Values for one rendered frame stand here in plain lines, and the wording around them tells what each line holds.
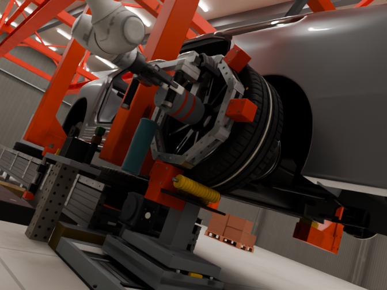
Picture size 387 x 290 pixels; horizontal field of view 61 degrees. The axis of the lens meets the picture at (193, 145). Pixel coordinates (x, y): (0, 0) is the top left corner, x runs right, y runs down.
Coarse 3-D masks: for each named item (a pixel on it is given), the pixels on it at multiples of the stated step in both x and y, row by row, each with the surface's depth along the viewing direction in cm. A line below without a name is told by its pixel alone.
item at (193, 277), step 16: (112, 240) 157; (112, 256) 152; (128, 256) 143; (144, 256) 144; (144, 272) 132; (160, 272) 125; (176, 272) 130; (192, 272) 147; (160, 288) 124; (176, 288) 129; (192, 288) 134; (208, 288) 140
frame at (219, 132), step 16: (224, 64) 145; (240, 96) 136; (160, 112) 171; (224, 112) 132; (160, 128) 172; (224, 128) 132; (160, 144) 164; (208, 144) 134; (160, 160) 151; (176, 160) 142; (192, 160) 141
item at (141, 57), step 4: (136, 56) 112; (140, 56) 113; (144, 56) 115; (136, 60) 112; (140, 60) 113; (144, 60) 114; (132, 64) 112; (136, 64) 112; (140, 64) 113; (144, 64) 114; (148, 64) 115; (128, 68) 114; (132, 68) 113; (136, 68) 113; (140, 68) 114; (144, 68) 115; (148, 68) 115; (132, 72) 115; (136, 72) 115; (152, 72) 117
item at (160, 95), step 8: (160, 88) 147; (160, 96) 144; (176, 96) 141; (184, 96) 143; (192, 96) 148; (160, 104) 142; (176, 104) 142; (184, 104) 144; (192, 104) 146; (200, 104) 150; (168, 112) 145; (176, 112) 145; (184, 112) 146; (192, 112) 147; (200, 112) 151; (184, 120) 150; (192, 120) 150
